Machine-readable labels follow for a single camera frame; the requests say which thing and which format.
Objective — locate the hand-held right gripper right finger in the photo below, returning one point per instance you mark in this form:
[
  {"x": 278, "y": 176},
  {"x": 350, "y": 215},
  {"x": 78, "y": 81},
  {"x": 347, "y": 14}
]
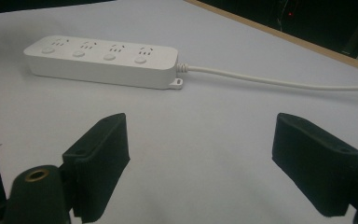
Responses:
[{"x": 317, "y": 161}]

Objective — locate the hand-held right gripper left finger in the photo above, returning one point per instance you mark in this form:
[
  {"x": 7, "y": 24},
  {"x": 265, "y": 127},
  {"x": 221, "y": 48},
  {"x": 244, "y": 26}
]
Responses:
[{"x": 98, "y": 165}]

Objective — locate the white power strip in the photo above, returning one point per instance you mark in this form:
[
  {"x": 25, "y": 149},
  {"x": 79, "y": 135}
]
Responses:
[{"x": 105, "y": 63}]

